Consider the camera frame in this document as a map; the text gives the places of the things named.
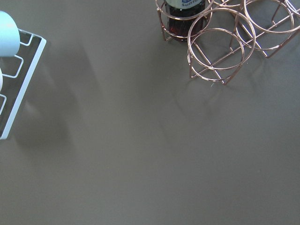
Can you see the light blue cup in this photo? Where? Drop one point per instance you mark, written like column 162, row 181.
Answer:
column 9, row 36

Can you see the white wire cup rack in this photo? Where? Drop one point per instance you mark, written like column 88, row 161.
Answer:
column 17, row 74

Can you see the tea bottle white cap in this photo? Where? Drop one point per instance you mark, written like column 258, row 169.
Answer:
column 182, row 9

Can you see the copper wire bottle rack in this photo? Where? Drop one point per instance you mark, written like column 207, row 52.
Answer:
column 227, row 32

